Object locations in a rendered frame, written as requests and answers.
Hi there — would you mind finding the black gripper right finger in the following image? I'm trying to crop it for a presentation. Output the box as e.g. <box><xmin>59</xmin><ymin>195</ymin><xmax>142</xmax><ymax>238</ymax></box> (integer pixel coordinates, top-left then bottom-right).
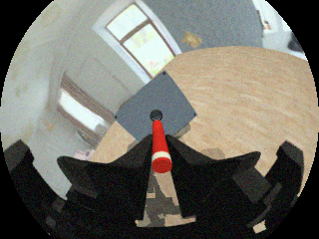
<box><xmin>164</xmin><ymin>134</ymin><xmax>260</xmax><ymax>219</ymax></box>

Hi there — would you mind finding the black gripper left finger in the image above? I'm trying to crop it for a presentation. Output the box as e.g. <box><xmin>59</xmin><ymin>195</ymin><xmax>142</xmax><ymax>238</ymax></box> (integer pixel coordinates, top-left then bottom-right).
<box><xmin>56</xmin><ymin>134</ymin><xmax>153</xmax><ymax>220</ymax></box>

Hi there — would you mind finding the red peg with white band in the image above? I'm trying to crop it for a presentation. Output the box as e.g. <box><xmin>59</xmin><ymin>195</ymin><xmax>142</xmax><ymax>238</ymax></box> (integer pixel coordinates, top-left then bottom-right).
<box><xmin>152</xmin><ymin>119</ymin><xmax>172</xmax><ymax>174</ymax></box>

